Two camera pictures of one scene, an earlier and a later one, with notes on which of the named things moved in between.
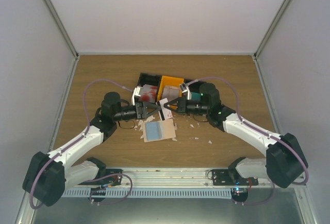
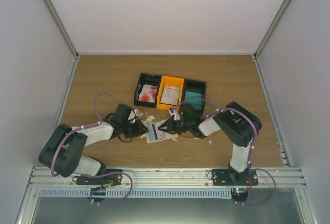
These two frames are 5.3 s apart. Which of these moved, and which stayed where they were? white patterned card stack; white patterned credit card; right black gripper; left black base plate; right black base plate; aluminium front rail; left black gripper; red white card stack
Moved: white patterned credit card; right black gripper; left black gripper
Stayed: aluminium front rail; right black base plate; red white card stack; left black base plate; white patterned card stack
